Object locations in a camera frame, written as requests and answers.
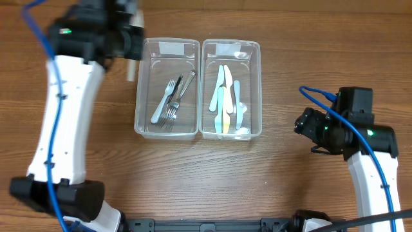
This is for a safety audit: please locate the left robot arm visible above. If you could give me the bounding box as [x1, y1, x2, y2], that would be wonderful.
[10, 0, 144, 232]

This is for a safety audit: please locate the left blue cable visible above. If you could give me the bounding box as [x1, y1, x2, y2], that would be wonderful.
[21, 0, 94, 232]

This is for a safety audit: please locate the black cable bottom right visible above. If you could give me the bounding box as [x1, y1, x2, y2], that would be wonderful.
[310, 209, 412, 232]

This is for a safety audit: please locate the right clear plastic container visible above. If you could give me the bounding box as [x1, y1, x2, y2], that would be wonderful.
[198, 39, 263, 140]

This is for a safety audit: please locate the silver metal fork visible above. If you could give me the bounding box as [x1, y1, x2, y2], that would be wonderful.
[166, 70, 196, 131]

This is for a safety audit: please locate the light blue plastic knife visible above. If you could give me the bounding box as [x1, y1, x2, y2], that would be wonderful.
[209, 65, 225, 112]

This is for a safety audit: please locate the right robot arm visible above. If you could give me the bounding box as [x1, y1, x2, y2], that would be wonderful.
[294, 86, 411, 232]

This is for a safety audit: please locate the black-handled metal fork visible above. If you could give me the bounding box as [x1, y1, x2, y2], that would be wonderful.
[156, 74, 183, 128]

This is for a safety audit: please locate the white plastic knife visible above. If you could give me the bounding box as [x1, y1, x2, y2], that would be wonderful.
[223, 65, 234, 114]

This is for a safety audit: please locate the yellow plastic knife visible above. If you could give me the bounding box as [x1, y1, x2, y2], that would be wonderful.
[222, 87, 230, 134]

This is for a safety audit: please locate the clear plastic container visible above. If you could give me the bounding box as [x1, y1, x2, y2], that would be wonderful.
[134, 37, 200, 140]
[198, 39, 263, 140]

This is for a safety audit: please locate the pale blue plastic knife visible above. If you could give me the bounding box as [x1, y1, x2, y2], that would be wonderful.
[234, 80, 243, 130]

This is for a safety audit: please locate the teal plastic knife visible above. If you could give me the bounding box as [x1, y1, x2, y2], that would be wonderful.
[214, 87, 225, 133]

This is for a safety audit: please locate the left clear plastic container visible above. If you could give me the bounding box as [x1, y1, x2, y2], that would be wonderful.
[134, 37, 200, 140]

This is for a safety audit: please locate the white plastic fork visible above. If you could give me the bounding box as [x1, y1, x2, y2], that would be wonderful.
[126, 10, 144, 82]
[151, 79, 176, 124]

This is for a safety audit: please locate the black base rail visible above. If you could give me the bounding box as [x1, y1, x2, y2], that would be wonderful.
[127, 218, 292, 232]

